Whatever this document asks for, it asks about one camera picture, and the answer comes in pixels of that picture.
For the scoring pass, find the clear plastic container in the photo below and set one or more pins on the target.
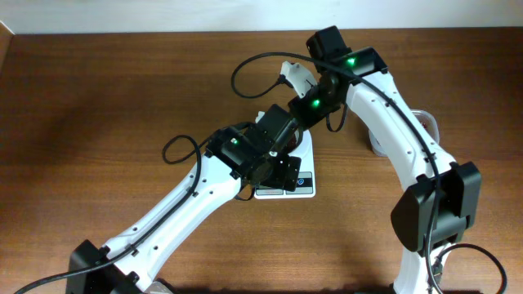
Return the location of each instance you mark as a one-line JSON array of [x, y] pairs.
[[379, 151]]

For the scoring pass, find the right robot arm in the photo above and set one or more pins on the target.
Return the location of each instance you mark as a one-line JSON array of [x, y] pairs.
[[440, 196]]

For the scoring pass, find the white digital kitchen scale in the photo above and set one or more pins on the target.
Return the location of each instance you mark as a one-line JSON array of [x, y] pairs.
[[306, 177]]

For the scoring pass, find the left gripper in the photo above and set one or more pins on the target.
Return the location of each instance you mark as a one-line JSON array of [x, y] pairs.
[[283, 163]]

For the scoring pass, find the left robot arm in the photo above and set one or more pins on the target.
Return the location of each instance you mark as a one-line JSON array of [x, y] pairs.
[[130, 261]]

